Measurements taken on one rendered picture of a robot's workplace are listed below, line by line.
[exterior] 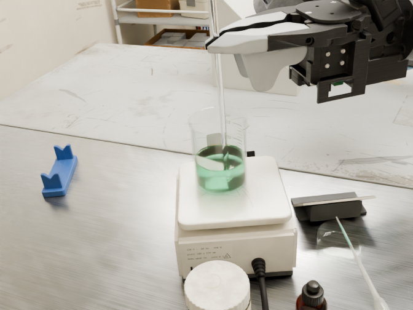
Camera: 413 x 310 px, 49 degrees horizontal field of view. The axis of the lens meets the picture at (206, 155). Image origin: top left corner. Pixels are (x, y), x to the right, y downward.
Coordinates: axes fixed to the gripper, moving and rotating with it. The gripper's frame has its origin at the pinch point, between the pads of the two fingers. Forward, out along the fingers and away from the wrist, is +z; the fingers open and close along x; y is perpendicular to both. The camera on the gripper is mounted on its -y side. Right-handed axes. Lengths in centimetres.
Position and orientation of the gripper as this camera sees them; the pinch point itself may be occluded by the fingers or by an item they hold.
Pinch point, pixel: (219, 37)
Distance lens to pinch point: 43.4
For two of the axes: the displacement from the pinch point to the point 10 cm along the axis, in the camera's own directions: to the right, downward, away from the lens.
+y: 0.9, 8.4, 5.4
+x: -2.6, -5.0, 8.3
